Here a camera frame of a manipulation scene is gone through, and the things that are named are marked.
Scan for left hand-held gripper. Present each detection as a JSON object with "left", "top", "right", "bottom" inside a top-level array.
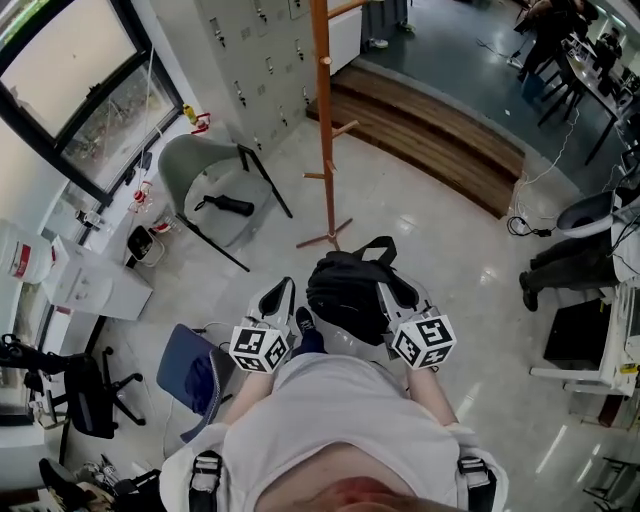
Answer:
[{"left": 228, "top": 276, "right": 297, "bottom": 375}]

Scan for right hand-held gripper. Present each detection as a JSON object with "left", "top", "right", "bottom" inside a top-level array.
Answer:
[{"left": 375, "top": 277, "right": 459, "bottom": 373}]

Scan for black backpack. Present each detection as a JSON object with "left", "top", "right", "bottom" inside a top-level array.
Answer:
[{"left": 306, "top": 235, "right": 427, "bottom": 347}]

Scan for orange wooden coat rack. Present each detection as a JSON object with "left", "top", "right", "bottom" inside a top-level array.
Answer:
[{"left": 295, "top": 0, "right": 372, "bottom": 252}]

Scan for person's right forearm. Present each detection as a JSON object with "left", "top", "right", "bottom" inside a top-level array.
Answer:
[{"left": 403, "top": 366, "right": 460, "bottom": 427}]

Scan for person's left forearm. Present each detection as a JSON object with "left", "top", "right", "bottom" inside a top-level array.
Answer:
[{"left": 218, "top": 368, "right": 277, "bottom": 427}]

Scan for person's dark shoe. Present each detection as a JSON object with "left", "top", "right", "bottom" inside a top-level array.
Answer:
[{"left": 294, "top": 306, "right": 327, "bottom": 356}]

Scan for black folded umbrella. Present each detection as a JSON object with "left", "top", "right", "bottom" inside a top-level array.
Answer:
[{"left": 193, "top": 194, "right": 256, "bottom": 218}]

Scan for blue chair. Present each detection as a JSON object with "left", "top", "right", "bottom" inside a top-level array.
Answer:
[{"left": 155, "top": 323, "right": 237, "bottom": 445}]

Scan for person's torso in white shirt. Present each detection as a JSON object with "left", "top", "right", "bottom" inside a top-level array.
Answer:
[{"left": 158, "top": 351, "right": 507, "bottom": 512}]

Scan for grey-green shell chair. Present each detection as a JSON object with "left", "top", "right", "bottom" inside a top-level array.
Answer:
[{"left": 157, "top": 133, "right": 295, "bottom": 274}]

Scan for wooden step platform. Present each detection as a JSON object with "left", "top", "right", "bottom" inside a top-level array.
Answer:
[{"left": 305, "top": 64, "right": 527, "bottom": 220}]

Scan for black box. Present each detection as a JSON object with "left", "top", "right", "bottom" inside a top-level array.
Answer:
[{"left": 542, "top": 298, "right": 612, "bottom": 372}]

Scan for white cardboard box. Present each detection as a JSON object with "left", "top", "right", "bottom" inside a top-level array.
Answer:
[{"left": 41, "top": 234, "right": 155, "bottom": 322}]

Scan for grey and white bucket seat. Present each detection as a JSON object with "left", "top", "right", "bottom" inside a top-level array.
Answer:
[{"left": 555, "top": 190, "right": 617, "bottom": 240}]

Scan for black office chair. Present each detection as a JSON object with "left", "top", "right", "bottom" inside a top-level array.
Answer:
[{"left": 63, "top": 346, "right": 147, "bottom": 442}]

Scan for white cart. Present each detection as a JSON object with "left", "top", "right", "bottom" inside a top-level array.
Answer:
[{"left": 529, "top": 277, "right": 640, "bottom": 397}]

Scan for grey metal lockers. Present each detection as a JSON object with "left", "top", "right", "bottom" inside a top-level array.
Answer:
[{"left": 196, "top": 0, "right": 322, "bottom": 152}]

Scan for pile of clutter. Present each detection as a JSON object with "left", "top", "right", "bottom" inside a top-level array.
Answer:
[{"left": 38, "top": 451, "right": 167, "bottom": 512}]

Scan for large clear water jug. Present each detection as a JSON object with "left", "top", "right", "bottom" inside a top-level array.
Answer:
[{"left": 0, "top": 218, "right": 57, "bottom": 287}]

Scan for black equipment stand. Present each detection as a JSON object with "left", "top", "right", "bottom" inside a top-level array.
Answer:
[{"left": 0, "top": 332, "right": 69, "bottom": 432}]

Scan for white low cabinet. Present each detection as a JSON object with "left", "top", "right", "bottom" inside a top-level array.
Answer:
[{"left": 327, "top": 3, "right": 364, "bottom": 77}]

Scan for black table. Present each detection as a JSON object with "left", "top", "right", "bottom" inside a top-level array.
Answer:
[{"left": 536, "top": 33, "right": 640, "bottom": 167}]

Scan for black framed window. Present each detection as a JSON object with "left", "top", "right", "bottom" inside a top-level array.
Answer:
[{"left": 0, "top": 0, "right": 185, "bottom": 207}]

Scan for black power adapter with cable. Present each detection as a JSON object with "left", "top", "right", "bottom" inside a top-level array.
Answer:
[{"left": 506, "top": 215, "right": 557, "bottom": 239}]

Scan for black harness strap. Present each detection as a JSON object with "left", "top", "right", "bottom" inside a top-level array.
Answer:
[
  {"left": 456, "top": 453, "right": 498, "bottom": 512},
  {"left": 188, "top": 449, "right": 224, "bottom": 512}
]

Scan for white cable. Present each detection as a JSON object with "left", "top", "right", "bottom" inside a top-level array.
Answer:
[{"left": 513, "top": 106, "right": 581, "bottom": 221}]

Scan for black metal frame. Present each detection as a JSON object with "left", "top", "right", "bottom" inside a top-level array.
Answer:
[{"left": 581, "top": 453, "right": 640, "bottom": 507}]

